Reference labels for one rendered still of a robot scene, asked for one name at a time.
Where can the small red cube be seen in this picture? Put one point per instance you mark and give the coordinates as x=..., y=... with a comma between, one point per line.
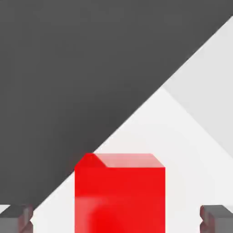
x=120, y=196

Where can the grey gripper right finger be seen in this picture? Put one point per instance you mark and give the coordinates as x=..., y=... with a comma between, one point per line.
x=218, y=220

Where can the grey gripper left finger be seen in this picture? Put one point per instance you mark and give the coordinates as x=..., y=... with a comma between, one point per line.
x=14, y=218

